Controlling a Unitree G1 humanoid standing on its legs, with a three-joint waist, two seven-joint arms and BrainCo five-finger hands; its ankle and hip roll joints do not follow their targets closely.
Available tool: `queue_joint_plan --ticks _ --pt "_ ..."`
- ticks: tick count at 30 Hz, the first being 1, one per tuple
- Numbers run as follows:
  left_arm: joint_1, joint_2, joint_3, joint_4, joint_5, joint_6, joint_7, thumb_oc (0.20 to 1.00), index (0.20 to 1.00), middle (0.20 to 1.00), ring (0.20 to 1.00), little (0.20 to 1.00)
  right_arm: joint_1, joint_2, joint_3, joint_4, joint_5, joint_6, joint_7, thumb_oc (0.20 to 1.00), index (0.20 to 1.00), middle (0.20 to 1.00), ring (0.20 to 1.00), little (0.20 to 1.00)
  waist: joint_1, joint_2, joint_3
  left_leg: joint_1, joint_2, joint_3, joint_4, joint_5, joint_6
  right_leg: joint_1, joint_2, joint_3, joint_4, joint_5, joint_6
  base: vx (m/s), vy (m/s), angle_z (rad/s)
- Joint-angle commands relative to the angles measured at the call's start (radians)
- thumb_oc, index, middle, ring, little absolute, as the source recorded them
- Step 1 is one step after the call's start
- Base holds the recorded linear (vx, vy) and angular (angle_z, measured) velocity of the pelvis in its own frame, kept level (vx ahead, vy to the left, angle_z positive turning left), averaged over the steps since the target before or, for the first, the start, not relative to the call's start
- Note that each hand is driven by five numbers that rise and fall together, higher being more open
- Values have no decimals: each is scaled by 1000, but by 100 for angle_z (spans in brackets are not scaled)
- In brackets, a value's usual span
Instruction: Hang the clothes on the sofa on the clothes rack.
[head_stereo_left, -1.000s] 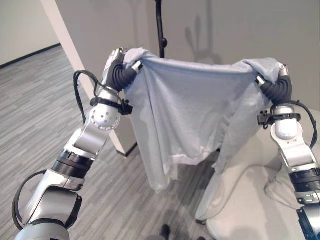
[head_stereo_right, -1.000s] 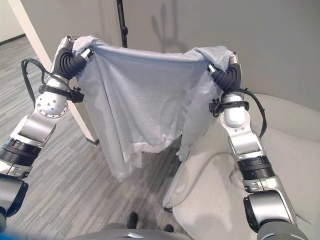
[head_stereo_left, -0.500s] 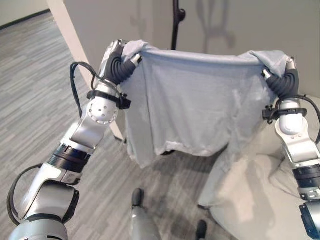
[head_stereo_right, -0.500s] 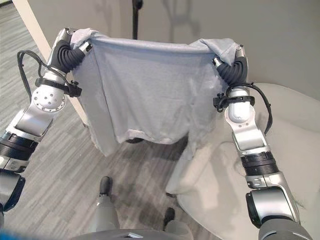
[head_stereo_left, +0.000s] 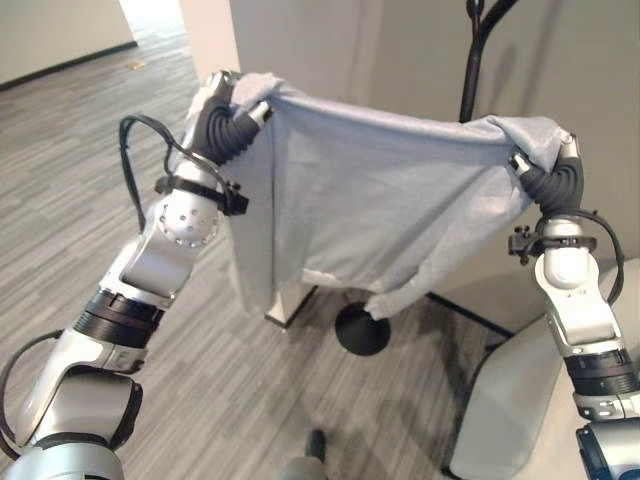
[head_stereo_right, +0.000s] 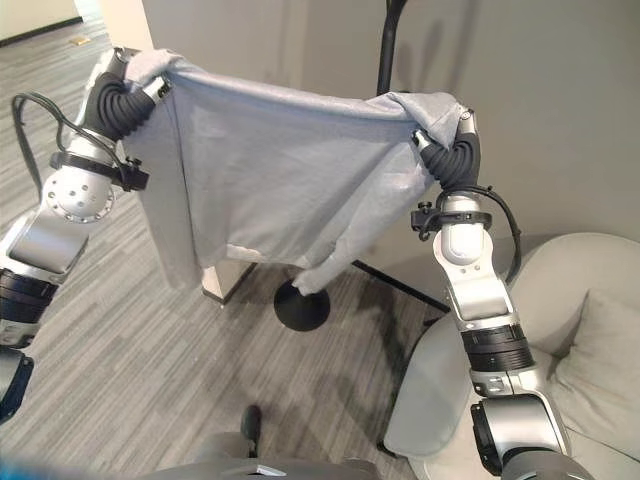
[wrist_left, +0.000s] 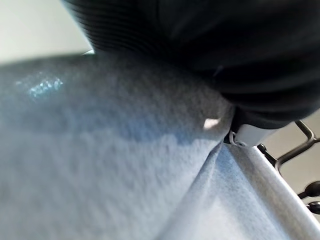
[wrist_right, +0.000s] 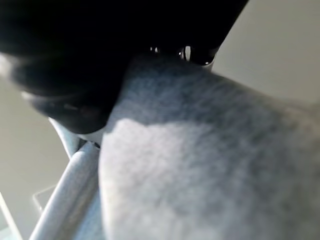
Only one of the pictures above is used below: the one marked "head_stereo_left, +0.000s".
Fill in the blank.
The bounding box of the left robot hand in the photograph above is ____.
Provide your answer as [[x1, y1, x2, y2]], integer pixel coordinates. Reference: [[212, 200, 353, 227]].
[[183, 70, 275, 165]]

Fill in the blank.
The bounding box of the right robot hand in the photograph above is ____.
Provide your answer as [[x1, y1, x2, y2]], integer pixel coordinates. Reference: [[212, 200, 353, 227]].
[[508, 132, 586, 219]]

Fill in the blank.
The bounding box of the light grey garment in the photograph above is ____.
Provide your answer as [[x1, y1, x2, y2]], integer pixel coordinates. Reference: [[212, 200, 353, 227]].
[[228, 71, 574, 321]]

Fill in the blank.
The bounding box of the black clothes rack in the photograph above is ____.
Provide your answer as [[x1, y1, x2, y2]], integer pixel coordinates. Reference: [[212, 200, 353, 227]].
[[334, 0, 519, 357]]

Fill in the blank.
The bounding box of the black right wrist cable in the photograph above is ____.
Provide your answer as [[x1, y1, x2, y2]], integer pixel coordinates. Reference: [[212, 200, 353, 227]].
[[549, 209, 626, 306]]

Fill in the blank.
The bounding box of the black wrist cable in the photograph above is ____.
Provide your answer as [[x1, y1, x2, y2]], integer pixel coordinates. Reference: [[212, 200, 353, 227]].
[[549, 209, 626, 306], [118, 115, 236, 216]]

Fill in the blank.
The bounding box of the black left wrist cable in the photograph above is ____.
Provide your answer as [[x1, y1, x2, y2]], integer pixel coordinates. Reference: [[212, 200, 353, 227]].
[[118, 115, 236, 216]]

